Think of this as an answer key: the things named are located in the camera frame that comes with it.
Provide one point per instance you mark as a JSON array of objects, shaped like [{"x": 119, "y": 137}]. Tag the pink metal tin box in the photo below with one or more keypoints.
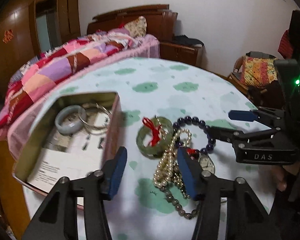
[{"x": 44, "y": 130}]

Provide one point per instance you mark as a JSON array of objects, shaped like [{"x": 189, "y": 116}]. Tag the floral pillow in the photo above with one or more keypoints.
[{"x": 137, "y": 28}]

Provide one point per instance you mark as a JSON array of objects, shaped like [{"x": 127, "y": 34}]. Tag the patchwork quilt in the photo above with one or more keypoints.
[{"x": 32, "y": 81}]

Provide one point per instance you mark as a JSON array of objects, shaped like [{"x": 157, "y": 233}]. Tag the paper leaflet in tin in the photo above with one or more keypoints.
[{"x": 71, "y": 156}]

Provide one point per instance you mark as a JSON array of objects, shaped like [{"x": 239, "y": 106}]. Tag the pale jade bangle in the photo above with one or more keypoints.
[{"x": 70, "y": 120}]

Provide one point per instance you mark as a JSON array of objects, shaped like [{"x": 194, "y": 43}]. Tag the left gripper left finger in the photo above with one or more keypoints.
[{"x": 56, "y": 218}]

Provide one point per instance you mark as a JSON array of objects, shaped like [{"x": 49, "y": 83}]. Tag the wooden nightstand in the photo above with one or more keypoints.
[{"x": 191, "y": 55}]

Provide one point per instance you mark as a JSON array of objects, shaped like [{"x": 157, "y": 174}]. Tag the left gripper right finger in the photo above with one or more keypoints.
[{"x": 246, "y": 216}]

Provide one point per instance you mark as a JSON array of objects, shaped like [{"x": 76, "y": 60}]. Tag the right hand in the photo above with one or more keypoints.
[{"x": 281, "y": 173}]

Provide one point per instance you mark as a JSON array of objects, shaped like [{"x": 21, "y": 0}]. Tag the silver bangle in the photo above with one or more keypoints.
[{"x": 95, "y": 118}]

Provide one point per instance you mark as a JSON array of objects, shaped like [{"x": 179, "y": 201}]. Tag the brown wooden wardrobe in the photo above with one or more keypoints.
[{"x": 18, "y": 33}]

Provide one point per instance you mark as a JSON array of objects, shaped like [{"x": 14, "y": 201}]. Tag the silver wrist watch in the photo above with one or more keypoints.
[{"x": 203, "y": 159}]

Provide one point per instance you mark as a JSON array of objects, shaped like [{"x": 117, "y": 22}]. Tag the chair with patterned cushion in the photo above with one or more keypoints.
[{"x": 253, "y": 72}]

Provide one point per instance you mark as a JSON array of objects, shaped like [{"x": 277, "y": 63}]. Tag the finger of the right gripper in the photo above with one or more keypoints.
[
  {"x": 262, "y": 115},
  {"x": 225, "y": 133}
]

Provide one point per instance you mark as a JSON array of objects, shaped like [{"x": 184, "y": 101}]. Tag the pink bed sheet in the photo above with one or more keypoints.
[{"x": 18, "y": 132}]

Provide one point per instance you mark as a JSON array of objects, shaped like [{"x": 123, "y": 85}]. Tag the wooden headboard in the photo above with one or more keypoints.
[{"x": 155, "y": 19}]

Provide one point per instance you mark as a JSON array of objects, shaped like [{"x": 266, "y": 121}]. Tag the dark clothes on nightstand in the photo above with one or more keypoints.
[{"x": 186, "y": 41}]

